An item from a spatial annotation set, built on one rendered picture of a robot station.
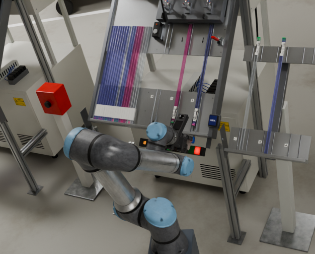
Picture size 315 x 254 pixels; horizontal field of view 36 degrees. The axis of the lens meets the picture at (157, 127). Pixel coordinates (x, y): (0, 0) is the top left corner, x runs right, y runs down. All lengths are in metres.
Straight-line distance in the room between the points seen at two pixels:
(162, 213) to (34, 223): 1.50
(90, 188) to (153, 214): 1.45
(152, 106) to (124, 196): 0.68
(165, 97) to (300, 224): 1.01
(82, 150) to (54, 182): 1.85
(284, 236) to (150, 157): 1.22
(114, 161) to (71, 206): 1.66
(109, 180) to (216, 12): 0.99
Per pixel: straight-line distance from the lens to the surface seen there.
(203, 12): 2.34
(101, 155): 1.55
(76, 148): 1.61
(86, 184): 3.24
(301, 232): 2.71
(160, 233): 1.87
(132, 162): 1.58
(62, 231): 3.06
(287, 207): 2.57
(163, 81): 2.89
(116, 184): 1.77
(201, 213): 2.87
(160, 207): 1.85
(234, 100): 2.60
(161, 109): 2.35
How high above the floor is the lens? 2.07
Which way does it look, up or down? 35 degrees down
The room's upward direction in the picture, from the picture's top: 15 degrees counter-clockwise
